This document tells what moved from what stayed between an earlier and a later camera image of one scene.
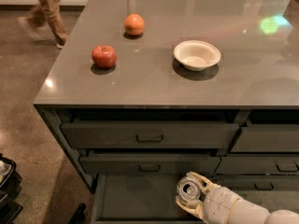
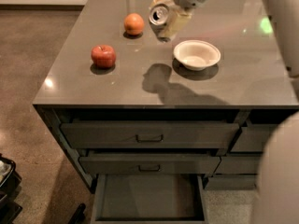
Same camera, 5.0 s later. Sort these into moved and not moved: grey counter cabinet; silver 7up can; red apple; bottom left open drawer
Moved: silver 7up can
Not moved: bottom left open drawer; red apple; grey counter cabinet
